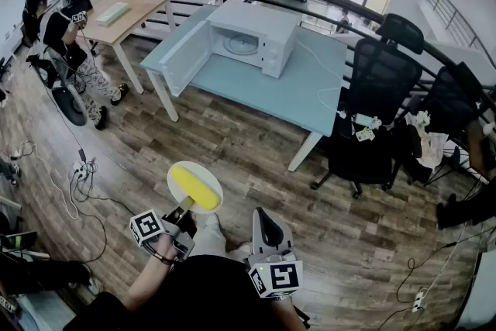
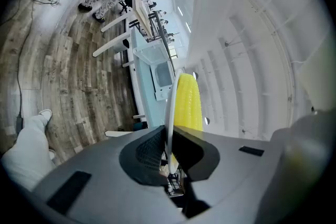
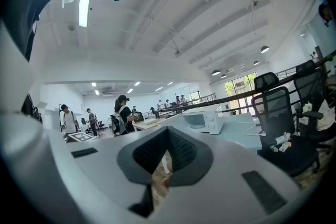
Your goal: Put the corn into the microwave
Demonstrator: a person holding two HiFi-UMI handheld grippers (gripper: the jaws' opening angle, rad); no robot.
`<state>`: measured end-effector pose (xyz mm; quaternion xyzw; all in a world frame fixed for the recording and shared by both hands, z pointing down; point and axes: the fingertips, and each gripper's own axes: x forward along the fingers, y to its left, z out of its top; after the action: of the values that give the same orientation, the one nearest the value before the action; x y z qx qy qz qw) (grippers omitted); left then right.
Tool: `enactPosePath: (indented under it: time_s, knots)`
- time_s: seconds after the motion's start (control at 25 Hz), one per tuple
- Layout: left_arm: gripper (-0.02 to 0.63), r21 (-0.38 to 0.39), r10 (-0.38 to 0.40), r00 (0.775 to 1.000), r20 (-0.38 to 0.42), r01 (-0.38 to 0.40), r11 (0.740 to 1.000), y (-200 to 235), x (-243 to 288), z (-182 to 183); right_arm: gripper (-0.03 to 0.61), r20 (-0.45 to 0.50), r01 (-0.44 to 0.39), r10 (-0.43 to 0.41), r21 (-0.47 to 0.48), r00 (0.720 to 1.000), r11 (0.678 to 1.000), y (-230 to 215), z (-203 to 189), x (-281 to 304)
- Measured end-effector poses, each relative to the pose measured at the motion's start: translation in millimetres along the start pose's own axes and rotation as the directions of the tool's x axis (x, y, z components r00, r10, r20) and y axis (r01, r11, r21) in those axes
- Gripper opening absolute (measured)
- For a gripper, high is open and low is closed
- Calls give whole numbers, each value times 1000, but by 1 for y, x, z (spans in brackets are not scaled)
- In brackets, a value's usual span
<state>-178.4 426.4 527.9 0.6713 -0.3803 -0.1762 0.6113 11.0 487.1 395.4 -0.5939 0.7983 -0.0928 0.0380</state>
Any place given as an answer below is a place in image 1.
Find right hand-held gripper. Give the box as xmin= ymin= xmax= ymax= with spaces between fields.
xmin=247 ymin=206 xmax=304 ymax=299

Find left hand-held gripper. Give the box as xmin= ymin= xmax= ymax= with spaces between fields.
xmin=129 ymin=195 xmax=198 ymax=264

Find yellow corn cob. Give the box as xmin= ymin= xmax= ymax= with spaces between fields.
xmin=171 ymin=165 xmax=221 ymax=211

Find round white plate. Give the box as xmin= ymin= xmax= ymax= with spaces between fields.
xmin=167 ymin=160 xmax=225 ymax=215

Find white microwave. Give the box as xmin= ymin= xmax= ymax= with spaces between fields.
xmin=160 ymin=0 xmax=303 ymax=98

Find person's right forearm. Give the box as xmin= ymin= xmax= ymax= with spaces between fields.
xmin=270 ymin=296 xmax=309 ymax=331

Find person's left forearm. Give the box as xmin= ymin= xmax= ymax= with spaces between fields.
xmin=123 ymin=257 xmax=175 ymax=313

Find person's left hand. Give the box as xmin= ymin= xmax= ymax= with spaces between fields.
xmin=154 ymin=233 xmax=178 ymax=261

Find person's white trousers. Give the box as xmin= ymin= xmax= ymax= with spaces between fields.
xmin=188 ymin=212 xmax=255 ymax=264

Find person's black shirt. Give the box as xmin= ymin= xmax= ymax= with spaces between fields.
xmin=64 ymin=254 xmax=311 ymax=331

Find white power strip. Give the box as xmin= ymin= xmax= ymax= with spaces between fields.
xmin=71 ymin=161 xmax=88 ymax=181
xmin=411 ymin=290 xmax=426 ymax=314

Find white printed tag card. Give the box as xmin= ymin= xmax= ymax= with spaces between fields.
xmin=355 ymin=127 xmax=376 ymax=143

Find light blue table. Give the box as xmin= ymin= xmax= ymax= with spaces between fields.
xmin=139 ymin=3 xmax=349 ymax=172

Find teal packet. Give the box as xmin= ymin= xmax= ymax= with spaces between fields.
xmin=354 ymin=112 xmax=383 ymax=129

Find black swivel stool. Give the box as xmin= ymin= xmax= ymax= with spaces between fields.
xmin=26 ymin=53 xmax=88 ymax=128

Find white crumpled bag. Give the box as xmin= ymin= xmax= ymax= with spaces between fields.
xmin=410 ymin=110 xmax=450 ymax=170

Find black mesh office chair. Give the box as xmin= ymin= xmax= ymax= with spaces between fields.
xmin=309 ymin=13 xmax=425 ymax=199
xmin=402 ymin=60 xmax=485 ymax=187

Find wooden table white legs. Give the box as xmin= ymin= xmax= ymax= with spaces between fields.
xmin=76 ymin=0 xmax=177 ymax=95

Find pale green flat box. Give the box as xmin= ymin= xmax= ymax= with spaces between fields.
xmin=95 ymin=2 xmax=130 ymax=27

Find black wrist bracelet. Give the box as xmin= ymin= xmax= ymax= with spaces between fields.
xmin=149 ymin=250 xmax=179 ymax=267

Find black floor cable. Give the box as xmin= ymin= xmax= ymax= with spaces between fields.
xmin=69 ymin=162 xmax=136 ymax=264
xmin=394 ymin=242 xmax=458 ymax=305

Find black power adapter cable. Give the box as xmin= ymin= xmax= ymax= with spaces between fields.
xmin=38 ymin=81 xmax=88 ymax=164

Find white floor cable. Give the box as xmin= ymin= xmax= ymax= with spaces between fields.
xmin=11 ymin=141 xmax=81 ymax=221

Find white power cable with plug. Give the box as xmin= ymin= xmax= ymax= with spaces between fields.
xmin=294 ymin=37 xmax=346 ymax=120

